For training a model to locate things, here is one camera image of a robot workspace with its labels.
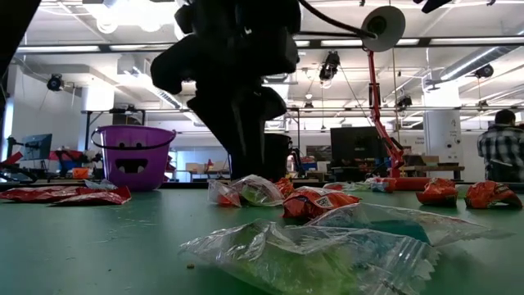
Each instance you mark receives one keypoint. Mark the red and blue candy packet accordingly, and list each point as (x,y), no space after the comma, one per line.
(382,185)

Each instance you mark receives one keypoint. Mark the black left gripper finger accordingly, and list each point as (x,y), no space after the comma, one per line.
(229,131)
(254,139)

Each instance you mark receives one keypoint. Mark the orange packet with QR code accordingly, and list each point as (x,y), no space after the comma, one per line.
(311,205)

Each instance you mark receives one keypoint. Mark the clear packet with teal candy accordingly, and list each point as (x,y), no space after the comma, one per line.
(409,229)

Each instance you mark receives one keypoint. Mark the small orange box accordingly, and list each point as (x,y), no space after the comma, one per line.
(80,173)

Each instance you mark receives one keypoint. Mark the cardboard box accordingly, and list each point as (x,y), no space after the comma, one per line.
(430,160)

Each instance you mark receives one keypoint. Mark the wooden desk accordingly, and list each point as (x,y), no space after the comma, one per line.
(434,167)

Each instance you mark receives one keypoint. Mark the orange candy packet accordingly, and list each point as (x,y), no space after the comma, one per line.
(491,194)
(286,186)
(438,192)

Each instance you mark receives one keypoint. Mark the grey round air duct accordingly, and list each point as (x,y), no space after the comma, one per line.
(471,65)

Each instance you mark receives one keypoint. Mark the person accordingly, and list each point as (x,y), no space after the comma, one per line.
(501,151)

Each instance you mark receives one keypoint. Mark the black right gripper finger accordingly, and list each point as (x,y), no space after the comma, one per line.
(427,4)

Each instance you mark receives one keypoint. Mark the red desk lamp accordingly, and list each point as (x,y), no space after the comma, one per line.
(399,184)

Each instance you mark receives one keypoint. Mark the clear packet with green candy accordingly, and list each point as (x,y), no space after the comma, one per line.
(462,190)
(258,190)
(286,266)

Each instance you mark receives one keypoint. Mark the white rectangular air duct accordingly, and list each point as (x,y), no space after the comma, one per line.
(135,69)

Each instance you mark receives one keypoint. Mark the black plastic bucket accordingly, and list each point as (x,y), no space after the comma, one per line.
(278,155)

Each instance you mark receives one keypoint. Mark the purple bucket with face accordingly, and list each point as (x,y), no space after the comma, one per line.
(159,164)

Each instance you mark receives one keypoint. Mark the small computer monitor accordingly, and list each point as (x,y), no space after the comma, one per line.
(37,146)

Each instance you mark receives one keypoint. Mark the white round pillar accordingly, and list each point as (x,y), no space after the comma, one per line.
(442,135)

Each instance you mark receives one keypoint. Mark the dark computer monitor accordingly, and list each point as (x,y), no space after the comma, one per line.
(356,143)

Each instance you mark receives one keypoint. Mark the green table mat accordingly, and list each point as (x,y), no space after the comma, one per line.
(82,246)

